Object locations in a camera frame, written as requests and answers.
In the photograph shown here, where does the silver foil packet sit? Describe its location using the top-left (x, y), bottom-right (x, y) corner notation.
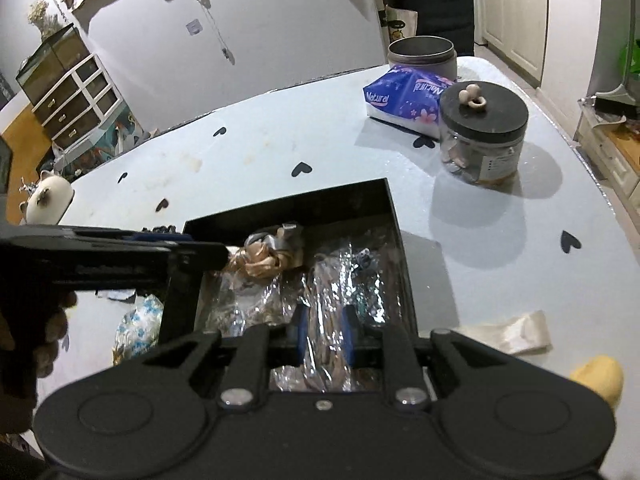
top-left (270, 240), bottom-right (402, 393)

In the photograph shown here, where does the blue floral fabric pouch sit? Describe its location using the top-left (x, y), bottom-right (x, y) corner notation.
top-left (112, 295), bottom-right (164, 365)

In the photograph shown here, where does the yellow soft object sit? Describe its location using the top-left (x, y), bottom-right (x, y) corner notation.
top-left (570, 356), bottom-right (625, 411)

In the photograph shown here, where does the person's left hand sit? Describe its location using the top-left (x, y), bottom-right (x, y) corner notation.
top-left (1, 289), bottom-right (77, 434)

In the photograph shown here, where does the black storage box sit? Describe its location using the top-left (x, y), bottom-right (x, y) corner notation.
top-left (158, 176), bottom-right (420, 395)

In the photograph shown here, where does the white ceramic cat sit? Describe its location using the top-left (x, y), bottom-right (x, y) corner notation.
top-left (20, 170), bottom-right (75, 226)

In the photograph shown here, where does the beige satin scrunchie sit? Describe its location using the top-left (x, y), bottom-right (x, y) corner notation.
top-left (224, 223), bottom-right (304, 280)

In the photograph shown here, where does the glass terrarium tank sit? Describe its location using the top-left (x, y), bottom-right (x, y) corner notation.
top-left (16, 25), bottom-right (89, 105)

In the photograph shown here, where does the blue tissue pack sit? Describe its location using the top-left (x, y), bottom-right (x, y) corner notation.
top-left (362, 65), bottom-right (454, 140)

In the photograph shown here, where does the clear jar black lid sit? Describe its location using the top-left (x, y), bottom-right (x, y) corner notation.
top-left (439, 81), bottom-right (529, 186)

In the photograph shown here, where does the grey round tin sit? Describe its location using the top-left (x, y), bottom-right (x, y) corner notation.
top-left (387, 36), bottom-right (458, 80)

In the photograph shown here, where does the printed tote bag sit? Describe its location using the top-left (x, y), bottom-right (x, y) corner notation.
top-left (385, 6), bottom-right (418, 42)

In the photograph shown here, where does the dark green chair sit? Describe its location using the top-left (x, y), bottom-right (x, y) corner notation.
top-left (385, 0), bottom-right (475, 55)

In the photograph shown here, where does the green plastic bag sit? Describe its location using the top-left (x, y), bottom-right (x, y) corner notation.
top-left (618, 39), bottom-right (640, 78)

